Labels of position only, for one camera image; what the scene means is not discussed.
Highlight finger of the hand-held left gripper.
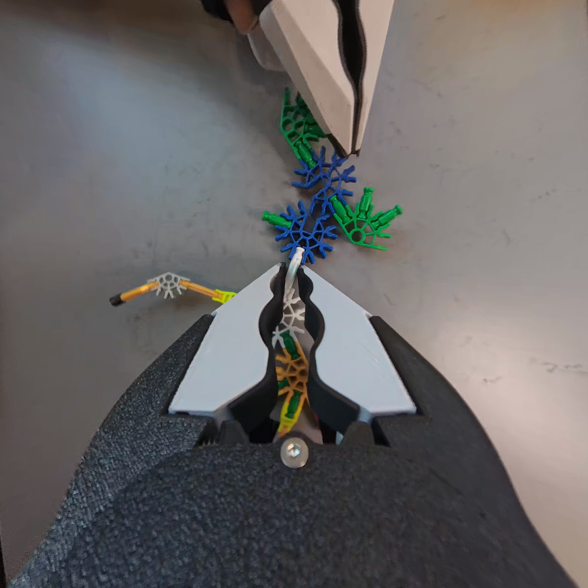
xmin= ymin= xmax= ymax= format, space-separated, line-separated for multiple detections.
xmin=258 ymin=0 xmax=356 ymax=157
xmin=339 ymin=0 xmax=397 ymax=155

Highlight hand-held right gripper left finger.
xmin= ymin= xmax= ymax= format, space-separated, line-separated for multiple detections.
xmin=168 ymin=263 xmax=288 ymax=433

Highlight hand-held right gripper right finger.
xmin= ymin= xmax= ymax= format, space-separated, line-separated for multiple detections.
xmin=297 ymin=266 xmax=417 ymax=435

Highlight green and blue toy assembly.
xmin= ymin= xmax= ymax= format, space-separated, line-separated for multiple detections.
xmin=279 ymin=87 xmax=403 ymax=252

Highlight multicoloured toy hand assembly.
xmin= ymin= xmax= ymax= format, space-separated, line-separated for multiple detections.
xmin=109 ymin=200 xmax=339 ymax=443

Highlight grey desk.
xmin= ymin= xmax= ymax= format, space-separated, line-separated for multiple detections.
xmin=0 ymin=0 xmax=588 ymax=584

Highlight person's left hand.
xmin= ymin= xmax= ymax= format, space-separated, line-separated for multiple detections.
xmin=228 ymin=0 xmax=273 ymax=36

